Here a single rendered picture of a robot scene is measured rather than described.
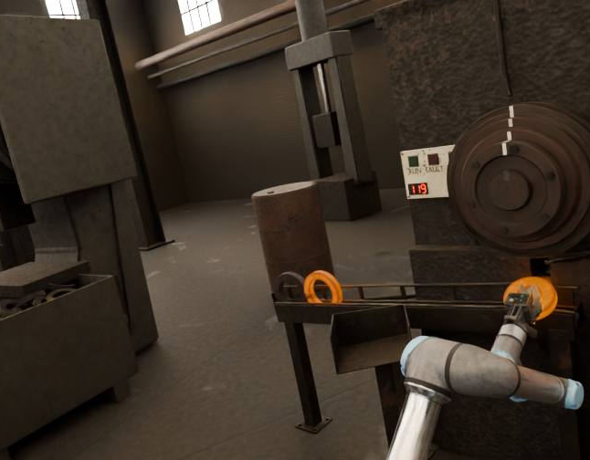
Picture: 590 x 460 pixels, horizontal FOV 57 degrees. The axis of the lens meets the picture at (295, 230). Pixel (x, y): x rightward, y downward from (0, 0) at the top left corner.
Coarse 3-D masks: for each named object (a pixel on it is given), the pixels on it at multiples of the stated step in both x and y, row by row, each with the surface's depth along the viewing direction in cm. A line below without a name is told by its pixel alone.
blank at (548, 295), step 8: (520, 280) 176; (528, 280) 175; (536, 280) 173; (544, 280) 171; (512, 288) 176; (544, 288) 169; (552, 288) 168; (504, 296) 175; (544, 296) 167; (552, 296) 166; (544, 304) 165; (552, 304) 165; (544, 312) 165
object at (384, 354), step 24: (360, 312) 195; (384, 312) 194; (336, 336) 196; (360, 336) 197; (384, 336) 196; (408, 336) 192; (336, 360) 183; (360, 360) 185; (384, 360) 180; (384, 384) 187; (384, 408) 189
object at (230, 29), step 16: (368, 0) 793; (256, 16) 906; (272, 16) 887; (368, 16) 819; (224, 32) 964; (272, 32) 924; (176, 48) 1060; (192, 48) 1037; (224, 48) 1010; (272, 48) 958; (144, 64) 1141; (224, 64) 1048; (240, 64) 1024; (176, 80) 1154
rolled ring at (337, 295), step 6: (318, 270) 234; (312, 276) 233; (318, 276) 231; (324, 276) 229; (330, 276) 229; (306, 282) 236; (312, 282) 236; (330, 282) 228; (336, 282) 228; (306, 288) 237; (312, 288) 238; (336, 288) 227; (306, 294) 238; (312, 294) 238; (336, 294) 227; (312, 300) 237; (318, 300) 238; (336, 300) 228
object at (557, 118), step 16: (496, 112) 161; (528, 112) 155; (544, 112) 152; (560, 112) 150; (480, 128) 165; (576, 128) 148; (464, 144) 170; (448, 176) 177; (448, 192) 178; (464, 224) 178; (480, 240) 175; (560, 240) 159; (576, 240) 156; (528, 256) 167; (544, 256) 163
